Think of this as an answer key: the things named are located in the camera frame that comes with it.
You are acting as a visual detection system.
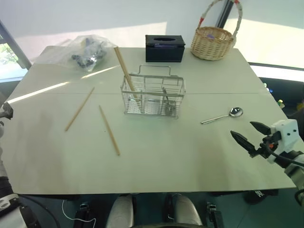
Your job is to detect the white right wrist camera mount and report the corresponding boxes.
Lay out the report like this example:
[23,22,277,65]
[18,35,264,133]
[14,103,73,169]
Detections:
[266,119,299,165]

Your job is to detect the silver rounded robot leg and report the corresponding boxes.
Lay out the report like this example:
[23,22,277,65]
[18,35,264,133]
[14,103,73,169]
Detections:
[105,195,134,228]
[170,193,203,228]

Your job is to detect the black tissue box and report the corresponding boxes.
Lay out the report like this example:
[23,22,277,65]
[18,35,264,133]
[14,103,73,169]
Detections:
[145,34,186,63]

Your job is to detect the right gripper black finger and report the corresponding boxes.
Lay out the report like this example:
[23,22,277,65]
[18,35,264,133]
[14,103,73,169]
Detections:
[230,130,257,155]
[249,121,272,137]

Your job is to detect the black block with white print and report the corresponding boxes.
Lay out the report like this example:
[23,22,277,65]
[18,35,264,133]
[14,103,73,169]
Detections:
[244,189,279,205]

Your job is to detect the metal wire cutlery rack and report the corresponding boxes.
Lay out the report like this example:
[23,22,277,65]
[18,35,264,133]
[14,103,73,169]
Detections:
[121,65,186,119]

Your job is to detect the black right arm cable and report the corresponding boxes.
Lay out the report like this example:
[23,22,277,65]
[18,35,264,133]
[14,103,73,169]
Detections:
[267,144,304,208]

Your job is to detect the clear plastic bag dark contents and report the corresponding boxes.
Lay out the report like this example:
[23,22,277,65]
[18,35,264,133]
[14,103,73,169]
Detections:
[35,35,119,73]

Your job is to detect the dark window frame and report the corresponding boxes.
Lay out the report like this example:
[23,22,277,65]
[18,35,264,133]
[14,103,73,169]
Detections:
[0,19,32,70]

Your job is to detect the black table foot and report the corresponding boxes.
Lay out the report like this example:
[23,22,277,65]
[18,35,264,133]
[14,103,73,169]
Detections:
[75,201,96,228]
[206,201,224,228]

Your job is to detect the stainless steel spoon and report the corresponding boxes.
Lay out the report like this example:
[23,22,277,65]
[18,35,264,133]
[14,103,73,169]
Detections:
[200,107,244,125]

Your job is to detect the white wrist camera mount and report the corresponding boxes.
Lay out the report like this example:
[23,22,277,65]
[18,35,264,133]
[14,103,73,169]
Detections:
[0,193,20,215]
[266,119,299,165]

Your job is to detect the wooden chopstick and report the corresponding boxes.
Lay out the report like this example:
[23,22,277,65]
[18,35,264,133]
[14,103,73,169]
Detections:
[114,47,137,98]
[115,47,139,99]
[64,86,95,132]
[98,105,121,157]

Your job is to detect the dark vertical post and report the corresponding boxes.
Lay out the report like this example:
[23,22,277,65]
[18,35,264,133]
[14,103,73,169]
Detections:
[216,0,235,29]

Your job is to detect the wicker basket with handle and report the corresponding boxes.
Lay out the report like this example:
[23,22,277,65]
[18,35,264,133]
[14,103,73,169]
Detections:
[190,0,244,61]

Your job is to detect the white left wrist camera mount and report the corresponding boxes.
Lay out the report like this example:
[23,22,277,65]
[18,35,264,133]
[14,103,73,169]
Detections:
[0,193,20,215]

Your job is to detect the metal utensil with slim handle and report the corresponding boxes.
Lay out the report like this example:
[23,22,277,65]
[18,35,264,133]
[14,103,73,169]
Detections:
[162,87,174,115]

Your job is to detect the white thin cable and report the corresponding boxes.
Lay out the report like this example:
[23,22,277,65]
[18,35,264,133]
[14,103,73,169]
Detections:
[62,199,96,223]

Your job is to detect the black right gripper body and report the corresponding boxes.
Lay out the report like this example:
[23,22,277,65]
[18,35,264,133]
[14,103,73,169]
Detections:
[248,129,282,159]

